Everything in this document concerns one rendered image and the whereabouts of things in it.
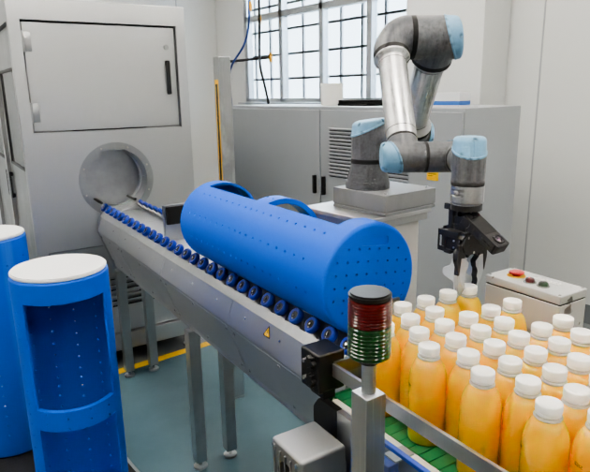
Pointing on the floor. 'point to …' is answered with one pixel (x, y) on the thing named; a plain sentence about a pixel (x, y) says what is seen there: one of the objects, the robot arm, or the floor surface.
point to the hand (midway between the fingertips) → (468, 288)
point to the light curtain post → (226, 151)
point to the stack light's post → (367, 431)
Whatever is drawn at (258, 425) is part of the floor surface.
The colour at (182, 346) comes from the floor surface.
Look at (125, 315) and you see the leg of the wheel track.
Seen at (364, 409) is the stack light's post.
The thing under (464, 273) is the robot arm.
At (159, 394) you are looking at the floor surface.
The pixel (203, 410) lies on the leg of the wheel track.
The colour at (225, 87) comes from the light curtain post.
